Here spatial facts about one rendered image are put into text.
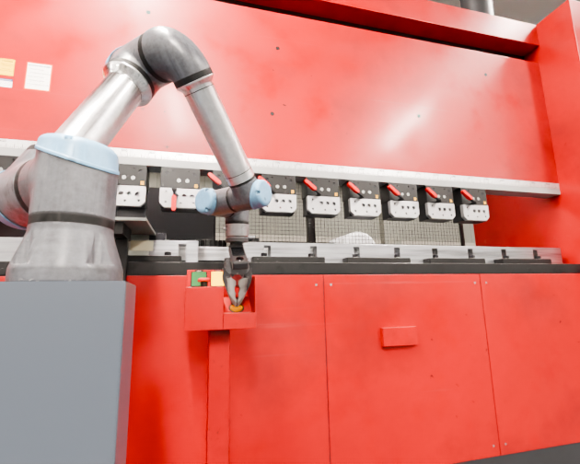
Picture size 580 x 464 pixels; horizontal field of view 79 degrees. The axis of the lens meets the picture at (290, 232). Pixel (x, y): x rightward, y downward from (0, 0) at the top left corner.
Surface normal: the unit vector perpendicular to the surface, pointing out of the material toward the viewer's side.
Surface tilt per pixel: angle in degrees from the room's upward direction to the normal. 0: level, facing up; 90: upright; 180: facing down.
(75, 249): 72
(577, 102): 90
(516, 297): 90
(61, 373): 90
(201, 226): 90
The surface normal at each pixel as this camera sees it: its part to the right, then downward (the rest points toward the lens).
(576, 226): -0.97, -0.03
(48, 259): 0.21, -0.47
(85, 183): 0.68, -0.14
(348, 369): 0.25, -0.18
